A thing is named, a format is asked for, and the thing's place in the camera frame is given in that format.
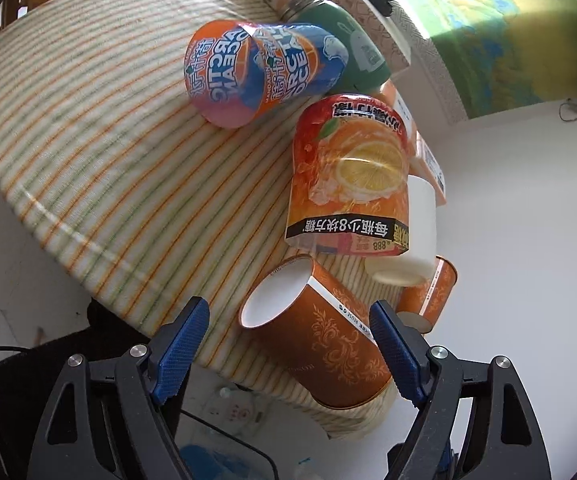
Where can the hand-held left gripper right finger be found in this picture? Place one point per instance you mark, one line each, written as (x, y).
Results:
(397, 355)

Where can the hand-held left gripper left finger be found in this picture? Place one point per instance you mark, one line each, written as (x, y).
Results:
(181, 355)

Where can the orange ornate paper cup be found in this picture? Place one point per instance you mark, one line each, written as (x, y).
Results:
(431, 292)
(338, 345)

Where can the white plastic cup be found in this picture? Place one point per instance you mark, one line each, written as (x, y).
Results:
(418, 230)

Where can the blue and orange print cup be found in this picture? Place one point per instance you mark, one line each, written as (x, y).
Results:
(303, 62)
(218, 75)

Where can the white power strip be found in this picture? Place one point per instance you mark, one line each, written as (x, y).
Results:
(236, 405)

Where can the clear plastic container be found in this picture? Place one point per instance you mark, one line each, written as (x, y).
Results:
(228, 452)

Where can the striped tablecloth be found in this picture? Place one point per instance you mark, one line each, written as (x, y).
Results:
(98, 160)

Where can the green metal bottle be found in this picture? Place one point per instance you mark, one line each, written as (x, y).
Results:
(361, 50)

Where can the beige patterned box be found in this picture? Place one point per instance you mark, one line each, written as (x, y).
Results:
(368, 20)

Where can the wall map poster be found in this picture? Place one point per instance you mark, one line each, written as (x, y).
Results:
(473, 25)

